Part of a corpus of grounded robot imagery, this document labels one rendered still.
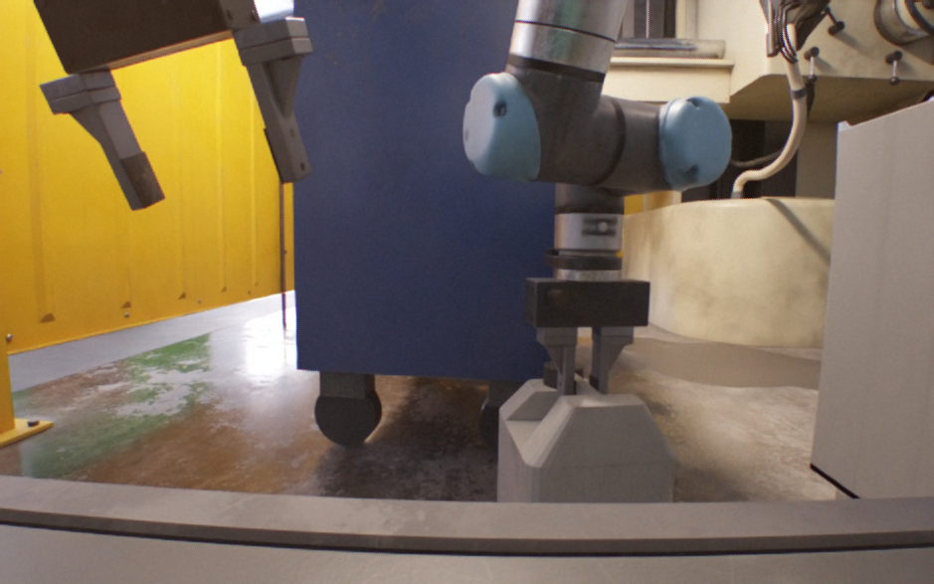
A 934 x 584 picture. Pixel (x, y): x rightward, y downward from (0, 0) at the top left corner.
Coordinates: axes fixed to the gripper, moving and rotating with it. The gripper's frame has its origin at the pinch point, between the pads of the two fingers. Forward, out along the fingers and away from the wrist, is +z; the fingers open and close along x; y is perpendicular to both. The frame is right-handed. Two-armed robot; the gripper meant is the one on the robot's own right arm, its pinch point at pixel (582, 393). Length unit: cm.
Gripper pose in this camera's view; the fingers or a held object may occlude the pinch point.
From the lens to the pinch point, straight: 56.1
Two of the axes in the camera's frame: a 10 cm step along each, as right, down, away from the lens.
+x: 9.9, 0.0, 1.0
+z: -0.1, 10.0, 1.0
